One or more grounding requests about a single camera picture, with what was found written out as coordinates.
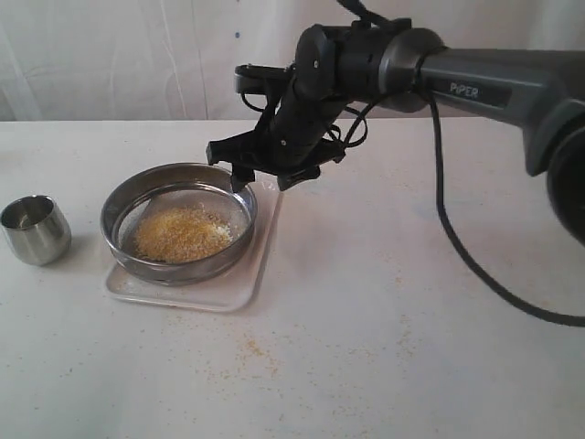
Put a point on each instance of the small steel cup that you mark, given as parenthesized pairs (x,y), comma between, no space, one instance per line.
(36,230)

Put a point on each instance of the white backdrop curtain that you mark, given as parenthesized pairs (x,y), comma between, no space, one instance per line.
(175,60)

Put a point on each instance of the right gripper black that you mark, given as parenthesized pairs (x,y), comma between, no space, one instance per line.
(288,143)

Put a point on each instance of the yellow and white grain mix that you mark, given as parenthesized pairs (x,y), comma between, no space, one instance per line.
(180,235)

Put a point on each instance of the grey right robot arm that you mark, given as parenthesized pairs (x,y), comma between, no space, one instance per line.
(402,68)

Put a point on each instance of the round steel sieve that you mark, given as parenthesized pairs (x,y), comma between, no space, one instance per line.
(180,185)

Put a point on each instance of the white square tray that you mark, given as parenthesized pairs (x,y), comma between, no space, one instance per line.
(224,293)

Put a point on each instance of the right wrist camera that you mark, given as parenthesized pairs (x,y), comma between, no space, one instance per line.
(262,80)

